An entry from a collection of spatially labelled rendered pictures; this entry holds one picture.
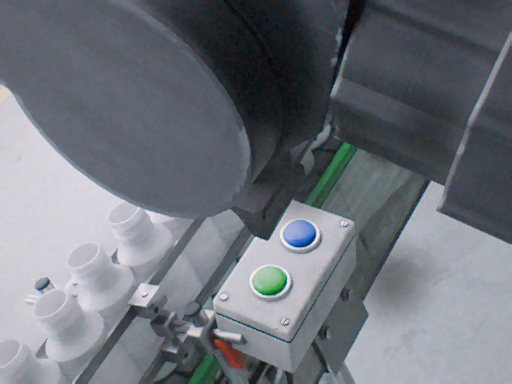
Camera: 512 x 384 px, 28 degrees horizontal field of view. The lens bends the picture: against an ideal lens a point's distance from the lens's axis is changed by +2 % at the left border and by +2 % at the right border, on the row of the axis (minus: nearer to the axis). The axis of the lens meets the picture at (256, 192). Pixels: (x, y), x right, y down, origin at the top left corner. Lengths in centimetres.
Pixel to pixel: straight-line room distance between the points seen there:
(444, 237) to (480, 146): 234
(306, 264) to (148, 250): 17
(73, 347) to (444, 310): 153
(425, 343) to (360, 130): 210
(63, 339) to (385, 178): 52
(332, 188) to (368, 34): 97
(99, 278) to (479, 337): 145
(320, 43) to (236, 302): 69
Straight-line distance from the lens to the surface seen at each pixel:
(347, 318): 126
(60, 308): 95
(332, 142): 125
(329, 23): 24
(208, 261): 109
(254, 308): 91
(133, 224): 100
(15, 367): 94
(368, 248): 129
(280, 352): 93
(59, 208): 338
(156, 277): 101
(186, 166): 27
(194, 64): 24
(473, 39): 23
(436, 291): 245
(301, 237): 95
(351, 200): 125
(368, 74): 24
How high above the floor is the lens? 171
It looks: 35 degrees down
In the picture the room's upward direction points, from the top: 28 degrees counter-clockwise
